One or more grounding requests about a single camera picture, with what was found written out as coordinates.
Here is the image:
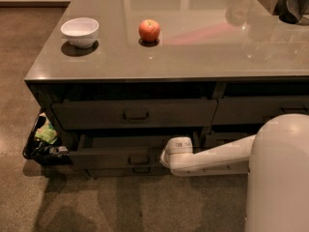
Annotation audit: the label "black kettle on counter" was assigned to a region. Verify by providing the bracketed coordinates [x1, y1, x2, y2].
[257, 0, 309, 25]

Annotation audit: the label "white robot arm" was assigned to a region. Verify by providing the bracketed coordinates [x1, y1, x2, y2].
[160, 114, 309, 232]

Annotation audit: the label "dark grey drawer cabinet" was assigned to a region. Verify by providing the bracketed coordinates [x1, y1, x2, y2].
[24, 0, 309, 179]

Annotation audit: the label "white ceramic bowl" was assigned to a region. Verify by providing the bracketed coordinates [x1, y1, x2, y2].
[61, 17, 99, 48]

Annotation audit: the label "red apple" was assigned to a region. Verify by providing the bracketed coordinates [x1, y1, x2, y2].
[138, 19, 160, 43]

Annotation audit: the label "green snack bag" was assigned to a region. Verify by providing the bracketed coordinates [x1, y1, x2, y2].
[35, 122, 58, 144]

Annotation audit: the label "black bin with snacks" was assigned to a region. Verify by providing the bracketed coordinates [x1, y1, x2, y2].
[22, 109, 71, 166]

